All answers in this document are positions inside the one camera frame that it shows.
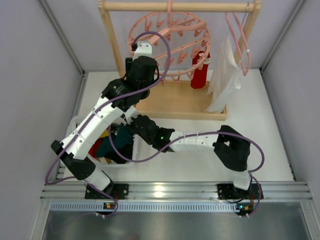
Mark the red santa sock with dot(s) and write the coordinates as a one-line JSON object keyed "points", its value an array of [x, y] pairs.
{"points": [[95, 151]]}

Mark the pink wire clothes hanger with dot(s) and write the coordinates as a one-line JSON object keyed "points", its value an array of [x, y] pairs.
{"points": [[245, 55]]}

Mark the white hanging cloth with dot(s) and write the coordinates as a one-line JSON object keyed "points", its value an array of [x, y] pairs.
{"points": [[224, 78]]}

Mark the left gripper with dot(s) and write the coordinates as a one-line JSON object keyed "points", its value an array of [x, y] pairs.
{"points": [[129, 64]]}

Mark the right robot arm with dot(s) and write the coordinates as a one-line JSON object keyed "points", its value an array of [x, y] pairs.
{"points": [[228, 145]]}

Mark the white plastic basket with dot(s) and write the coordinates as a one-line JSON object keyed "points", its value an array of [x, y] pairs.
{"points": [[105, 162]]}

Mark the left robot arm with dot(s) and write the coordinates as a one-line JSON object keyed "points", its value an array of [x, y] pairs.
{"points": [[116, 99]]}

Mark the mustard yellow sock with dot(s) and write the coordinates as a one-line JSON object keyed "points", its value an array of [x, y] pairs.
{"points": [[104, 134]]}

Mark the pink round clip hanger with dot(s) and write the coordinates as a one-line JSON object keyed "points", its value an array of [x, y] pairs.
{"points": [[180, 41]]}

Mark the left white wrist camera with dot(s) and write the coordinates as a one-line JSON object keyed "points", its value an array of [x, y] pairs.
{"points": [[142, 49]]}

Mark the wooden clothes rack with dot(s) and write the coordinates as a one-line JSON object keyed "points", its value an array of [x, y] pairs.
{"points": [[171, 100]]}

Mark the aluminium mounting rail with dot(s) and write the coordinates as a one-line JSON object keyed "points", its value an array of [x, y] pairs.
{"points": [[190, 197]]}

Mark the black clothes in basket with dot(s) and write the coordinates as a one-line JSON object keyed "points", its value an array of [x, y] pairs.
{"points": [[125, 151]]}

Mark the green christmas patterned sock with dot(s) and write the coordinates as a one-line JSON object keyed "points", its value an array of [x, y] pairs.
{"points": [[120, 138]]}

